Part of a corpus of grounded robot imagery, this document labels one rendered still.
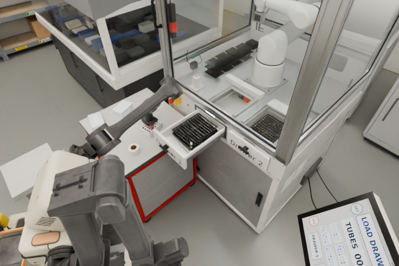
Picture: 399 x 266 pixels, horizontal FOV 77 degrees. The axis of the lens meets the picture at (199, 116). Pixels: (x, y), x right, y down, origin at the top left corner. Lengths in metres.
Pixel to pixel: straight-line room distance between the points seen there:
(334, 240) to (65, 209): 0.90
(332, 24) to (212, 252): 1.71
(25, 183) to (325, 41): 1.65
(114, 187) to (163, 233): 1.72
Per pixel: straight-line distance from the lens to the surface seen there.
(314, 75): 1.02
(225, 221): 2.20
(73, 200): 0.49
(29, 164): 1.86
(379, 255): 1.04
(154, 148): 1.64
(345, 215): 1.12
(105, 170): 0.49
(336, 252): 1.10
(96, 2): 1.80
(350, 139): 3.08
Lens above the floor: 2.01
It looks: 44 degrees down
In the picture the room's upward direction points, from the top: 1 degrees counter-clockwise
